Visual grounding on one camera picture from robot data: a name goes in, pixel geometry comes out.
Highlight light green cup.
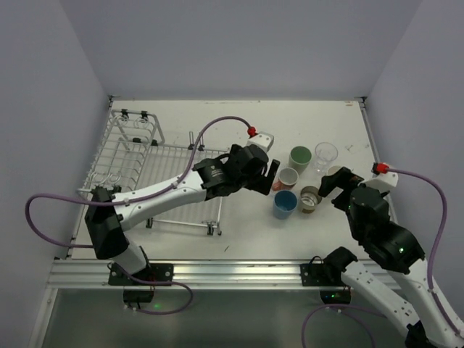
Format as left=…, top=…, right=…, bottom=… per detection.
left=288, top=146, right=312, bottom=175

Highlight beige brown cup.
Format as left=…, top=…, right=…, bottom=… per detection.
left=299, top=186, right=322, bottom=214

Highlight silver wire dish rack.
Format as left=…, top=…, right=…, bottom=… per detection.
left=77, top=109, right=228, bottom=236

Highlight left black control box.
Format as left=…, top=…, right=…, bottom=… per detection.
left=123, top=289, right=154, bottom=306

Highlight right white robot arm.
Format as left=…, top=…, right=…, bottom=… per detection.
left=318, top=163, right=463, bottom=347

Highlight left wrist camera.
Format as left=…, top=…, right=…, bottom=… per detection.
left=246, top=127, right=274, bottom=153

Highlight pink ceramic mug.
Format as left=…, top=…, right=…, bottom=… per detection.
left=271, top=167, right=299, bottom=191

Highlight aluminium mounting rail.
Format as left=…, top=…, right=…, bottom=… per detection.
left=49, top=259, right=399, bottom=289

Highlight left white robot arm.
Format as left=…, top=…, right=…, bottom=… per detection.
left=85, top=144, right=280, bottom=276

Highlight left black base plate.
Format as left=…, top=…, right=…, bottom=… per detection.
left=107, top=262, right=174, bottom=286

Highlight black control box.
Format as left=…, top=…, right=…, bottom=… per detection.
left=123, top=289, right=154, bottom=306
left=319, top=289, right=352, bottom=305

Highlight right black control box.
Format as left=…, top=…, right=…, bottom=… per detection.
left=319, top=289, right=352, bottom=305

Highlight clear glass cup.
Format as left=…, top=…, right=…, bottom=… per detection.
left=314, top=142, right=339, bottom=174

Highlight white ceramic mug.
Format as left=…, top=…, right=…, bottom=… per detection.
left=326, top=165, right=342, bottom=176

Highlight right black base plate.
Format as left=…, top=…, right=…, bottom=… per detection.
left=299, top=256, right=349, bottom=287

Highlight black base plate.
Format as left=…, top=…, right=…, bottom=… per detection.
left=107, top=262, right=174, bottom=286
left=299, top=256, right=349, bottom=287

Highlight blue cup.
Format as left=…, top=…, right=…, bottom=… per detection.
left=273, top=190, right=298, bottom=220

